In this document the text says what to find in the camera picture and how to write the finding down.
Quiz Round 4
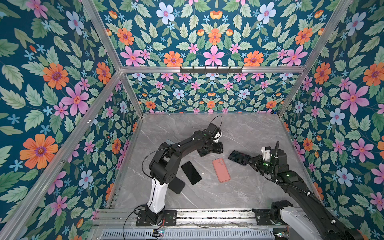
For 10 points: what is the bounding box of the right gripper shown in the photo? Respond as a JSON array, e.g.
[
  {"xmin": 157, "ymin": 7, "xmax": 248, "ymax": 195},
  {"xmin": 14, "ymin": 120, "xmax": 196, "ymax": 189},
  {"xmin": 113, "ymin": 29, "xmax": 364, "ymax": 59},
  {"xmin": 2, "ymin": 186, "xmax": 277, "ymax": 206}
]
[{"xmin": 245, "ymin": 154, "xmax": 278, "ymax": 177}]

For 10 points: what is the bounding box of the black phone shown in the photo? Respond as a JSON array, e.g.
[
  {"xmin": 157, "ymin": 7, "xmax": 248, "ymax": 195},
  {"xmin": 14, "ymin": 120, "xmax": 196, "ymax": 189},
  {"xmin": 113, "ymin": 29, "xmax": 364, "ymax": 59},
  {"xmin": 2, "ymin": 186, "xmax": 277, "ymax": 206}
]
[
  {"xmin": 182, "ymin": 162, "xmax": 202, "ymax": 185},
  {"xmin": 228, "ymin": 151, "xmax": 251, "ymax": 166}
]

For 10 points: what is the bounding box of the pink phone case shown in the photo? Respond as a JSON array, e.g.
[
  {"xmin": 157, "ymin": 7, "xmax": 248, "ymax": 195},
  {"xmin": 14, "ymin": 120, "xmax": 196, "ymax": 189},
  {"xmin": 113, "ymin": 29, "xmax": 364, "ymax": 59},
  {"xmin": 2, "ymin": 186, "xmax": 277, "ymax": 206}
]
[{"xmin": 212, "ymin": 158, "xmax": 231, "ymax": 183}]

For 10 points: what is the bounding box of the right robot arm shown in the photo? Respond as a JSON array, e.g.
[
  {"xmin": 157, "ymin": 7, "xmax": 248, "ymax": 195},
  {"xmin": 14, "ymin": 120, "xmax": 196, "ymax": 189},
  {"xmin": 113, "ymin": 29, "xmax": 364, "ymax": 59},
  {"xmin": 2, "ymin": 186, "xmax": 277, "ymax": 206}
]
[{"xmin": 246, "ymin": 147, "xmax": 364, "ymax": 240}]

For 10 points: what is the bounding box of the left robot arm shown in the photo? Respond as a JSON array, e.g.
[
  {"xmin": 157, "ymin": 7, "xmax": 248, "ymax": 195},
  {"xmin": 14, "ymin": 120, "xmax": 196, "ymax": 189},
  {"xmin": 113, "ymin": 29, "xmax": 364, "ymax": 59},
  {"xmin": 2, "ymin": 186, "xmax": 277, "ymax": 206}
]
[{"xmin": 145, "ymin": 123, "xmax": 223, "ymax": 225}]

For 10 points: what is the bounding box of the black phone case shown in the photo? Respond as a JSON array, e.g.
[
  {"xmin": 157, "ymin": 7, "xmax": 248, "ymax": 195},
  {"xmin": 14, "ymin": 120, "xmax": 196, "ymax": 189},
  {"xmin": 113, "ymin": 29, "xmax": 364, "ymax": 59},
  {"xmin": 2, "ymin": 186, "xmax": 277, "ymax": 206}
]
[{"xmin": 168, "ymin": 177, "xmax": 186, "ymax": 195}]

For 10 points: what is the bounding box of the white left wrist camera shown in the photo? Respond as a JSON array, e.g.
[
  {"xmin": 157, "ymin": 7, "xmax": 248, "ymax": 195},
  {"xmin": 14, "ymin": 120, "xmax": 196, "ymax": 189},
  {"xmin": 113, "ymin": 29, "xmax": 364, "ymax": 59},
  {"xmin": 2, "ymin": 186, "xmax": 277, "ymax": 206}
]
[{"xmin": 212, "ymin": 132, "xmax": 222, "ymax": 143}]

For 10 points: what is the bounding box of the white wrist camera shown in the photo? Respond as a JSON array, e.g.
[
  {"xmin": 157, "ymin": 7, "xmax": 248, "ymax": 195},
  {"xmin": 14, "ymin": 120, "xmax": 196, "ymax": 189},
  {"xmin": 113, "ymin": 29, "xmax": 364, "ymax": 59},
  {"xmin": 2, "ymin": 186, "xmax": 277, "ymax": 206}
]
[
  {"xmin": 261, "ymin": 147, "xmax": 272, "ymax": 162},
  {"xmin": 212, "ymin": 132, "xmax": 222, "ymax": 143}
]

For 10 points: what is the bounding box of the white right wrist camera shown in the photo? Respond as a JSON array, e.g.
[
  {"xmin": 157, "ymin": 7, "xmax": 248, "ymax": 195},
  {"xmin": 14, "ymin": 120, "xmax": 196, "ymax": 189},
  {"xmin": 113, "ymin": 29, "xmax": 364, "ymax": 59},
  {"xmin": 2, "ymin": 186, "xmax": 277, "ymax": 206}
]
[{"xmin": 261, "ymin": 147, "xmax": 272, "ymax": 162}]

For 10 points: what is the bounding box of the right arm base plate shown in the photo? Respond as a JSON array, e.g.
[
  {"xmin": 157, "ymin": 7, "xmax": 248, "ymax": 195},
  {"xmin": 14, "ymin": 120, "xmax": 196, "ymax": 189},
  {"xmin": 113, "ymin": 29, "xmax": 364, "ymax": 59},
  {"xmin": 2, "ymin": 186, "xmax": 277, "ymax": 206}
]
[{"xmin": 252, "ymin": 208, "xmax": 287, "ymax": 226}]

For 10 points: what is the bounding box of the metal hook rail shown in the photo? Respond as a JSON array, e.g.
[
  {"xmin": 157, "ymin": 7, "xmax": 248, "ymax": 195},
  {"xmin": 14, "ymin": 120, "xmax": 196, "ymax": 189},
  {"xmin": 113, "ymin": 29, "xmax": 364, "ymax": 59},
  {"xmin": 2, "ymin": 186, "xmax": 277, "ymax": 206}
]
[{"xmin": 180, "ymin": 66, "xmax": 243, "ymax": 74}]

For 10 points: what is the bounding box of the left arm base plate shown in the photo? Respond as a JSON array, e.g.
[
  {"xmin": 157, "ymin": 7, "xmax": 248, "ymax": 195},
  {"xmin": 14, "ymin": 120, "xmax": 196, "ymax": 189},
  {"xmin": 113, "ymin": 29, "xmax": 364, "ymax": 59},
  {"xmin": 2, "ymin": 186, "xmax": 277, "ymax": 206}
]
[{"xmin": 136, "ymin": 210, "xmax": 178, "ymax": 227}]

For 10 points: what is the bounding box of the white ventilated cable duct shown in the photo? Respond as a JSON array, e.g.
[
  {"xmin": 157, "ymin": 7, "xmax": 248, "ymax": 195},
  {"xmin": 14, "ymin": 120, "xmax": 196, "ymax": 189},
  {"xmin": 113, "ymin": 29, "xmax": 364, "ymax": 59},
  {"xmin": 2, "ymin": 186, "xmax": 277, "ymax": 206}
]
[{"xmin": 101, "ymin": 228, "xmax": 275, "ymax": 240}]

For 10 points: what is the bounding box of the aluminium front rail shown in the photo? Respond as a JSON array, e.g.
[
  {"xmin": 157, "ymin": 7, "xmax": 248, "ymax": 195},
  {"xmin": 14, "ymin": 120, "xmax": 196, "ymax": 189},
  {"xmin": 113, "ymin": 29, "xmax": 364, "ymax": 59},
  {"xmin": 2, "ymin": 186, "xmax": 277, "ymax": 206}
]
[{"xmin": 93, "ymin": 208, "xmax": 275, "ymax": 229}]

